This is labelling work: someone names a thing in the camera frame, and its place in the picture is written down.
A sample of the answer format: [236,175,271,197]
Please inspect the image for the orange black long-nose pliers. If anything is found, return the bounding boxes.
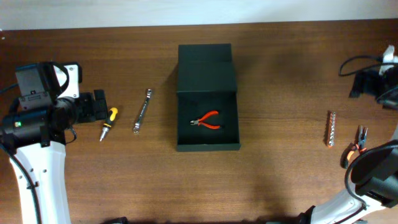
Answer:
[340,126,368,169]

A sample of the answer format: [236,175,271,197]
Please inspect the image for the orange socket rail with sockets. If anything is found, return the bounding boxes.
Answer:
[326,111,336,147]

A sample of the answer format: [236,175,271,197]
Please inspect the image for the red handled side cutters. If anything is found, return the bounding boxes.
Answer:
[190,110,221,129]

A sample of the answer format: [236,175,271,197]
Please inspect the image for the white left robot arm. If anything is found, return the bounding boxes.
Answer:
[1,90,108,223]

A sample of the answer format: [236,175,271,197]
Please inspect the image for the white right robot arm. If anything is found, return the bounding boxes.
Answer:
[296,66,397,223]

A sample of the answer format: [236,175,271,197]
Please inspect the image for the yellow black stubby screwdriver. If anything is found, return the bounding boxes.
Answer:
[99,107,118,141]

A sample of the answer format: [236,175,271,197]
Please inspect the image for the black open box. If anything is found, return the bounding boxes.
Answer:
[177,44,241,152]

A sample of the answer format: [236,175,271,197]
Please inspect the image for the silver ring wrench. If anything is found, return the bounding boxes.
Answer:
[132,89,153,134]

